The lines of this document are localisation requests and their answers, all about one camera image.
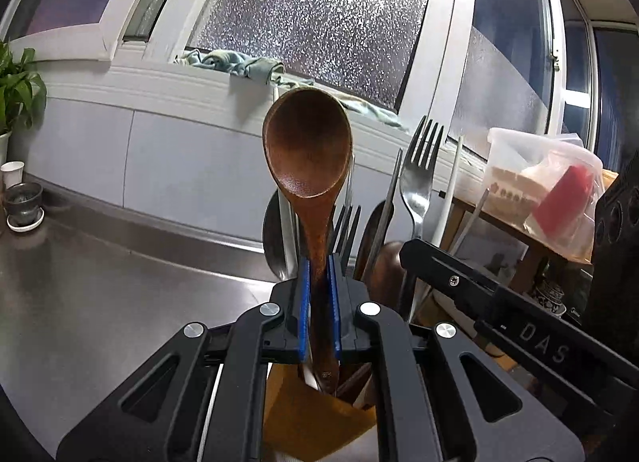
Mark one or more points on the wooden utensil holder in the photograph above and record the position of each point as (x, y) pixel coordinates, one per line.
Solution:
(309, 422)

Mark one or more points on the green potted plant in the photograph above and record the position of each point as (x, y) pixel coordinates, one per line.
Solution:
(17, 87)

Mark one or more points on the green cloth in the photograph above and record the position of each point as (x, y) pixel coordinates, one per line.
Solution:
(224, 60)

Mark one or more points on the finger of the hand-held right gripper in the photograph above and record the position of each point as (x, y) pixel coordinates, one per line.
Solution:
(539, 337)

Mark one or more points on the dark ceramic pot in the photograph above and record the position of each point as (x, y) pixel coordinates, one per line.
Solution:
(22, 202)

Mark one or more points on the red packet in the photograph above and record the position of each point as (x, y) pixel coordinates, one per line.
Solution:
(564, 202)

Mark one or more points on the frosted glass window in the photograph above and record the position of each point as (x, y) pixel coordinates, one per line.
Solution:
(319, 18)

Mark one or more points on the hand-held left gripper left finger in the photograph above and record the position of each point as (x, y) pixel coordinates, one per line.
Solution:
(304, 312)

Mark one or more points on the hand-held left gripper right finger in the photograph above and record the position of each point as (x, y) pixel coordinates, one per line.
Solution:
(334, 312)

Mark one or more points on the large brown wooden spoon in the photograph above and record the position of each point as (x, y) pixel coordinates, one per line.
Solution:
(307, 142)

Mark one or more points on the patterned ceramic cup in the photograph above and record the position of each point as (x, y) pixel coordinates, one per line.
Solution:
(549, 295)

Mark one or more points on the metal fork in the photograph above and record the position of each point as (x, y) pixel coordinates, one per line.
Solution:
(418, 192)

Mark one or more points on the metal spoon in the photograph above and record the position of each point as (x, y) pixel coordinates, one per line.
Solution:
(273, 242)

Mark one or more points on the white cup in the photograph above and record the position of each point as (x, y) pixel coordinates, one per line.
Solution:
(12, 173)

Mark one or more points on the wooden side table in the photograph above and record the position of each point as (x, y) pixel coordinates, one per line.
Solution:
(531, 255)

